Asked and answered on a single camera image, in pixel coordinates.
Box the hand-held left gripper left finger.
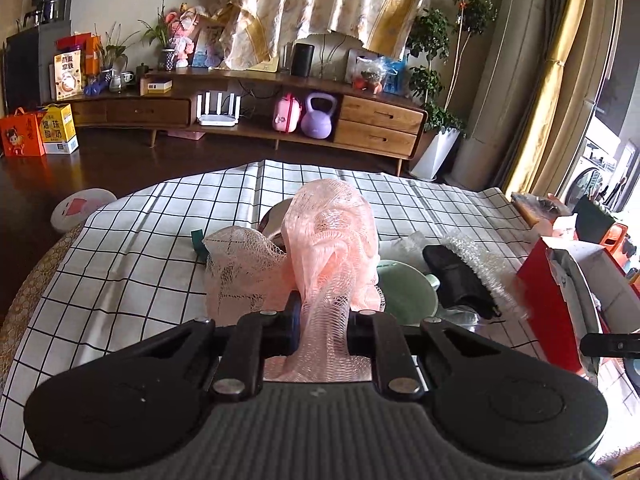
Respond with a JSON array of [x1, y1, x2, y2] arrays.
[[135, 291, 304, 403]]

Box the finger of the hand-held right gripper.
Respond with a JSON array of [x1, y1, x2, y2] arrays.
[[580, 332, 640, 359]]

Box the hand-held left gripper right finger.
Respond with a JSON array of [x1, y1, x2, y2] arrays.
[[346, 310, 506, 403]]

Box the red cardboard box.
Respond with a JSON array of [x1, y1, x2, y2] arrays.
[[516, 237, 640, 376]]

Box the pink mesh bath sponge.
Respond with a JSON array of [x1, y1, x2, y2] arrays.
[[262, 178, 386, 383]]

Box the mint green mug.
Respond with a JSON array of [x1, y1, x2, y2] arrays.
[[376, 259, 444, 327]]

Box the cream mesh bath sponge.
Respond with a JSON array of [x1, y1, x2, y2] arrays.
[[202, 226, 292, 328]]

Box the orange plastic stool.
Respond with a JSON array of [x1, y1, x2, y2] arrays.
[[600, 222, 629, 262]]

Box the black fabric pouch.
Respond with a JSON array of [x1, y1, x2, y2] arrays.
[[422, 244, 502, 320]]

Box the metal bowl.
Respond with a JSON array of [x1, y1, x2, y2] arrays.
[[257, 199, 301, 251]]

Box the brown tray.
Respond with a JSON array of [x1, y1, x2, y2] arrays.
[[510, 191, 572, 227]]

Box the black white checked tablecloth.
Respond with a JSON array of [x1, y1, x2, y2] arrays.
[[0, 160, 603, 480]]

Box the washing machine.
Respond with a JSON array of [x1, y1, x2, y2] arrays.
[[574, 154, 617, 202]]

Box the potted tree in white pot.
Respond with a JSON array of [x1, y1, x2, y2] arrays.
[[404, 0, 501, 182]]

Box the purple kettlebell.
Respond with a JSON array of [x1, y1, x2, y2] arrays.
[[300, 91, 340, 139]]

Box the small pink suitcase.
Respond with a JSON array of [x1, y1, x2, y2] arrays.
[[272, 92, 305, 134]]

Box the wooden tv cabinet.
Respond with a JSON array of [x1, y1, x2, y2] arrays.
[[65, 67, 431, 177]]

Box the white wifi router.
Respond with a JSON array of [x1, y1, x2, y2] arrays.
[[196, 91, 242, 127]]

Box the white round pink-print disc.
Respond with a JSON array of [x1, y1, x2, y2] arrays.
[[50, 187, 117, 234]]

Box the clear bag of fruit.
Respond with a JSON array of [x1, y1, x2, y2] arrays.
[[349, 50, 392, 94]]

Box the blue plastic bag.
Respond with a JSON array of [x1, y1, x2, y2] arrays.
[[382, 57, 412, 95]]

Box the woven straw mat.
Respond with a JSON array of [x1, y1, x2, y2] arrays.
[[0, 220, 87, 366]]

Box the golden window curtain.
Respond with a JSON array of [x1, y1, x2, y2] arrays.
[[504, 0, 603, 197]]

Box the black cylinder speaker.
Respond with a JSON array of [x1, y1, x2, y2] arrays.
[[291, 42, 316, 79]]

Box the beige standing air conditioner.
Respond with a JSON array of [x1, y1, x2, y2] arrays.
[[450, 0, 557, 192]]

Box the orchid plant in patterned vase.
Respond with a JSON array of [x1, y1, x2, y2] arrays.
[[137, 0, 179, 72]]

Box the green plant in glass vase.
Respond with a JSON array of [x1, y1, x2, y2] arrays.
[[97, 22, 142, 94]]

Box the yellow white milk carton box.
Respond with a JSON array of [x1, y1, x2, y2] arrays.
[[39, 103, 80, 155]]

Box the blue toy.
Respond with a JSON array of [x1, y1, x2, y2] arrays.
[[82, 72, 114, 97]]

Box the pink doll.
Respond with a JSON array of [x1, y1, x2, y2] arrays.
[[167, 5, 202, 69]]

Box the yellow floral cloth cover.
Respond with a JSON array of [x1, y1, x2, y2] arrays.
[[220, 0, 442, 72]]

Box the orange gift box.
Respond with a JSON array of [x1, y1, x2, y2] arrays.
[[0, 107, 47, 158]]

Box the orange red gift boxes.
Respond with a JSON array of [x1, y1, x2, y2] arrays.
[[55, 32, 104, 79]]

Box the black tall cabinet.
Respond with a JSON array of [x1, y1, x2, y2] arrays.
[[2, 20, 74, 117]]

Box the black coffee machine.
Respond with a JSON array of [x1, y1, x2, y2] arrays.
[[20, 0, 74, 29]]

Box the picture frame with blue figure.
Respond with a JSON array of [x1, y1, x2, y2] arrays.
[[192, 15, 227, 69]]

